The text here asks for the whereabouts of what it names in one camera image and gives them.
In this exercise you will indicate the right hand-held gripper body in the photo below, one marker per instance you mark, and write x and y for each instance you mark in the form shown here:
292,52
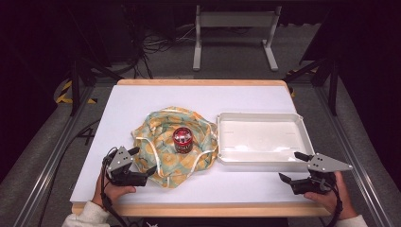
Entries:
324,165

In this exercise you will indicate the white plastic tray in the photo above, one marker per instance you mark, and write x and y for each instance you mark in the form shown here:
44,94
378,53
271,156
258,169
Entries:
261,138

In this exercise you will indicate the red can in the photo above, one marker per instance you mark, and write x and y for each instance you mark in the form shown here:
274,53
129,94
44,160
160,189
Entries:
183,140

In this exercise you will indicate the white metal desk frame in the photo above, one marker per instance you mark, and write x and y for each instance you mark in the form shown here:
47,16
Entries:
236,19

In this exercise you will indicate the person's right hand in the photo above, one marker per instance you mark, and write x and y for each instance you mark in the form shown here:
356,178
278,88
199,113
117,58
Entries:
337,201

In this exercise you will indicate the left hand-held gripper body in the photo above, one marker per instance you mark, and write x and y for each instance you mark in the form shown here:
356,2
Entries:
121,162

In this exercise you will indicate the yellow green patterned cloth bag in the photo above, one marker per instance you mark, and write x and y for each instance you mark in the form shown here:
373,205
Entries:
164,164

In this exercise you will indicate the black metal stand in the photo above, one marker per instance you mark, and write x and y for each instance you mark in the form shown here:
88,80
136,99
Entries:
75,85
332,85

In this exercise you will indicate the white table mat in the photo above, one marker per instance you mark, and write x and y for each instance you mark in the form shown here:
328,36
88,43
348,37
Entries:
126,110

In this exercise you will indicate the aluminium rail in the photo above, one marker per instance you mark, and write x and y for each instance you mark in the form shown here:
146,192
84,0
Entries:
47,167
359,164

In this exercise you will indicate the yellow black hazard tape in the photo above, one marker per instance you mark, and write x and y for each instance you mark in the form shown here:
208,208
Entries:
294,74
64,94

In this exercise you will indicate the person's left hand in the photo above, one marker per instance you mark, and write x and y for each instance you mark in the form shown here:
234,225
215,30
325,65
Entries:
110,194

